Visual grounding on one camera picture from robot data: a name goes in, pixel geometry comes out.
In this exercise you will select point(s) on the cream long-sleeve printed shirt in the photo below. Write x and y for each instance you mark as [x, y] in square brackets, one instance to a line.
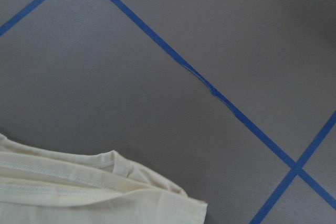
[41, 186]

